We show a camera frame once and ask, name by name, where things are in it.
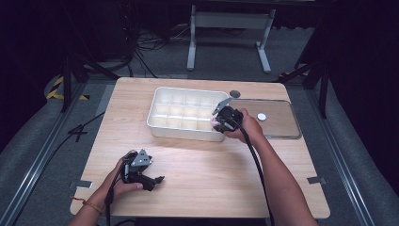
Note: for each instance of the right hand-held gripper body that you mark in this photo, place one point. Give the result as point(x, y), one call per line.
point(230, 117)

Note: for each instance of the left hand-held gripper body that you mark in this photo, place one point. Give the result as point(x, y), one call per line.
point(136, 166)

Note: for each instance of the white divided storage box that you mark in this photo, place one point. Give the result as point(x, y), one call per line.
point(185, 113)

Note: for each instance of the person's right hand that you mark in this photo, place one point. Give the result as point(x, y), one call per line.
point(251, 128)

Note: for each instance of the person's left hand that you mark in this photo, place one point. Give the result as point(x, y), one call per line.
point(120, 185)

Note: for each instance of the dark round table grommet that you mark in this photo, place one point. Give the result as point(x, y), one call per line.
point(235, 93)

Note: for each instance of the clear lid with white knob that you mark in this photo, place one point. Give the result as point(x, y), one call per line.
point(279, 127)

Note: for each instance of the grey tape strip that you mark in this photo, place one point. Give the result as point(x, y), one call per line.
point(82, 184)
point(316, 180)

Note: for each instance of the black tripod stand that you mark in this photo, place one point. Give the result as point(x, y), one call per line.
point(66, 81)
point(323, 84)

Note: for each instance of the white metal desk frame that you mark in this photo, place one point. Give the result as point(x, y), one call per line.
point(230, 20)

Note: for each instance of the aluminium floor rail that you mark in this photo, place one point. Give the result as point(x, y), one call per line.
point(37, 163)
point(342, 163)

